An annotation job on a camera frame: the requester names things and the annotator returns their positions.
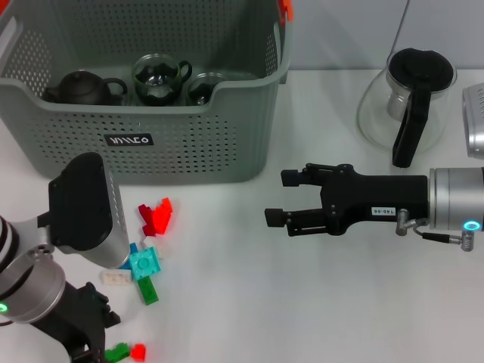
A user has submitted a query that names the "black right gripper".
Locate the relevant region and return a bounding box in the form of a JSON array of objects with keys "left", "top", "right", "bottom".
[{"left": 264, "top": 163, "right": 432, "bottom": 238}]

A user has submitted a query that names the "dark clay teapot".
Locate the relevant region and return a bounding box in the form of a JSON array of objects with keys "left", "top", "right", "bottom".
[{"left": 42, "top": 70, "right": 129, "bottom": 106}]

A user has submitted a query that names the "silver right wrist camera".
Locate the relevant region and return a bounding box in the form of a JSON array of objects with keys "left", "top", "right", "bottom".
[{"left": 461, "top": 85, "right": 484, "bottom": 158}]

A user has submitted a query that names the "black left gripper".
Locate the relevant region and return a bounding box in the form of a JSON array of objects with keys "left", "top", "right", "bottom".
[{"left": 29, "top": 281, "right": 122, "bottom": 363}]

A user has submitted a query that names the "small green toy brick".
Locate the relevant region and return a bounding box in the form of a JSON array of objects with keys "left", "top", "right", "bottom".
[{"left": 104, "top": 342, "right": 132, "bottom": 361}]

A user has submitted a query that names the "white toy brick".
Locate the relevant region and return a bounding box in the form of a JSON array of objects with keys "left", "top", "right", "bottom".
[{"left": 100, "top": 268, "right": 133, "bottom": 287}]

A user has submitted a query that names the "dark red toy brick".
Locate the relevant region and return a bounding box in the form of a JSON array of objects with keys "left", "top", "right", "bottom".
[{"left": 138, "top": 203, "right": 155, "bottom": 236}]

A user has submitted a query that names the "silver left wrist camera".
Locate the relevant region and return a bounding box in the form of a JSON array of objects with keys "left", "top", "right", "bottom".
[{"left": 36, "top": 152, "right": 132, "bottom": 269}]

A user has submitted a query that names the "right gripper cable plug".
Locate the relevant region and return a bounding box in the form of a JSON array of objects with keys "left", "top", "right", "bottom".
[{"left": 395, "top": 207, "right": 476, "bottom": 253}]

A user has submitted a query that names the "blue toy brick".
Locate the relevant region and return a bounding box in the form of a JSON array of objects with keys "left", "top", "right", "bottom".
[{"left": 119, "top": 242, "right": 139, "bottom": 270}]

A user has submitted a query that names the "grey perforated storage bin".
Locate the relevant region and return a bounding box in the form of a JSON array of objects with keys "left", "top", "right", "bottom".
[{"left": 0, "top": 0, "right": 295, "bottom": 187}]

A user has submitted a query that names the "teal square toy brick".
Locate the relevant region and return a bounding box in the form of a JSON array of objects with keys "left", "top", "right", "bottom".
[{"left": 129, "top": 246, "right": 163, "bottom": 281}]

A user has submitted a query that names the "glass pitcher black handle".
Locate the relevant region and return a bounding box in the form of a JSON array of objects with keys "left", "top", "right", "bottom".
[{"left": 355, "top": 47, "right": 458, "bottom": 169}]

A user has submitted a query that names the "bright red toy brick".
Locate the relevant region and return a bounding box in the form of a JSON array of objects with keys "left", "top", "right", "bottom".
[{"left": 150, "top": 197, "right": 174, "bottom": 237}]

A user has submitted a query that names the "long green toy brick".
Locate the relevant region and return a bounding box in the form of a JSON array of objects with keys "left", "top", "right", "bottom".
[{"left": 135, "top": 278, "right": 160, "bottom": 306}]

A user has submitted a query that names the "glass teacup black sleeve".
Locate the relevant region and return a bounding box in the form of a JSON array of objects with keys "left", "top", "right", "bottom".
[
  {"left": 187, "top": 71, "right": 228, "bottom": 107},
  {"left": 131, "top": 52, "right": 194, "bottom": 107}
]

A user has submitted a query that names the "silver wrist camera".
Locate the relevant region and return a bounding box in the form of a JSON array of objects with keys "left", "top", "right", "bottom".
[
  {"left": 461, "top": 85, "right": 484, "bottom": 158},
  {"left": 36, "top": 152, "right": 132, "bottom": 269}
]

